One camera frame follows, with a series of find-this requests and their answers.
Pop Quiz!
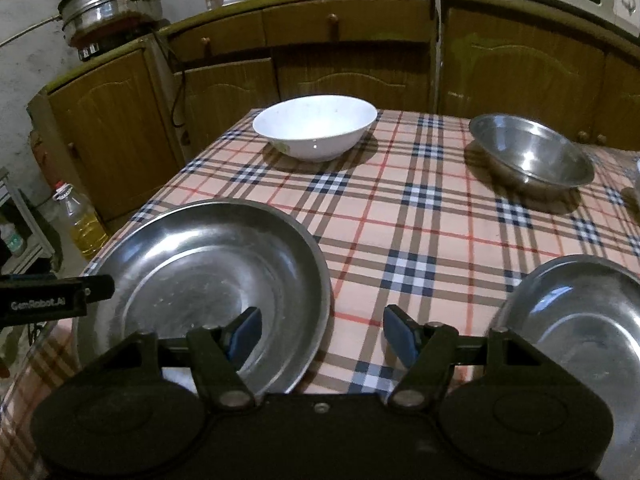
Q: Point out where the steel steamer pot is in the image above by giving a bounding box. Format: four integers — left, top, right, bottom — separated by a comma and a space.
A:
56, 0, 163, 36

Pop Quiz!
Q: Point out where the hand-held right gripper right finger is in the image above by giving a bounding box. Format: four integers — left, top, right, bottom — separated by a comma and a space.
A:
382, 304, 546, 408

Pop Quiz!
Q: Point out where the grey storage rack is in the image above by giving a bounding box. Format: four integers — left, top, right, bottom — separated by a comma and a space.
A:
0, 167, 63, 281

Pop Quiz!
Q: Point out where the wooden cabinet with drawers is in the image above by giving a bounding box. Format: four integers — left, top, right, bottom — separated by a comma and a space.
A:
155, 0, 441, 161

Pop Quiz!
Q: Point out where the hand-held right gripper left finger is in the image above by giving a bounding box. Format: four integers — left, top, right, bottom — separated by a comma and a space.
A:
102, 306, 263, 408

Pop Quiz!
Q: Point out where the large white bowl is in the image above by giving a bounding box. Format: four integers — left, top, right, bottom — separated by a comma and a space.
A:
252, 95, 378, 162

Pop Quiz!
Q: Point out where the cooking oil bottle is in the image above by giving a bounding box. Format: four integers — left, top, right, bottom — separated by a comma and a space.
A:
52, 180, 110, 261

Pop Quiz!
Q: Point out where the gas stove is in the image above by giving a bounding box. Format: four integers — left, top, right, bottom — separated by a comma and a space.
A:
75, 20, 166, 62

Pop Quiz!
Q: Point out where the steel plate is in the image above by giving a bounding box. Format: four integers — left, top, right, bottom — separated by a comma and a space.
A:
492, 254, 640, 463
71, 199, 333, 396

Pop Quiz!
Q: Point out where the steel bowl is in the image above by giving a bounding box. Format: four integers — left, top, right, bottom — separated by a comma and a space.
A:
468, 113, 596, 196

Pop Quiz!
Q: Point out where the plaid tablecloth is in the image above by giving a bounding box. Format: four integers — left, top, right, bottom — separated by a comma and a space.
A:
0, 107, 640, 480

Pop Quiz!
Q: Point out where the small green-label bottle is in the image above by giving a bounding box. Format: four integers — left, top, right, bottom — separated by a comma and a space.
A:
0, 220, 27, 258

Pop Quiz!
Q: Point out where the wooden single-door cabinet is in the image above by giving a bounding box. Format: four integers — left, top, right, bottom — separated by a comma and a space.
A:
27, 35, 186, 233

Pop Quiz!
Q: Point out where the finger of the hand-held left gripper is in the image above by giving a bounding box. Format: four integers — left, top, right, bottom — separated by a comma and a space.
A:
81, 274, 116, 307

